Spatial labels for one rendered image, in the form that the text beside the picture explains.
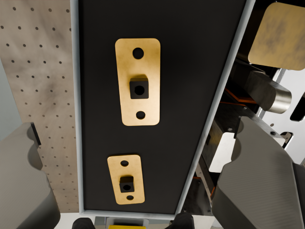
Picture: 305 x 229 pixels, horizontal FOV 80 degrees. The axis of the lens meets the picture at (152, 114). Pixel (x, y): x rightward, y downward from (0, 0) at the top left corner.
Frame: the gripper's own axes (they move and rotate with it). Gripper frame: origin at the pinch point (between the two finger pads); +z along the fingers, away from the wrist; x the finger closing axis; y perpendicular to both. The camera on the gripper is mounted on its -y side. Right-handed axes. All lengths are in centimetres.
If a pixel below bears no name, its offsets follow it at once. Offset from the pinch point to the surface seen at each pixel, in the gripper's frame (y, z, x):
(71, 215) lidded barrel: 142, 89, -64
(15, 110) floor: 57, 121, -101
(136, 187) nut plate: 13.2, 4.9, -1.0
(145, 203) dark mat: 16.9, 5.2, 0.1
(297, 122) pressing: 14.3, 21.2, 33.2
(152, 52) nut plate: -3.3, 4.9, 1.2
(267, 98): 4.8, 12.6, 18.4
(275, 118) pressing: 13.2, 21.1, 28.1
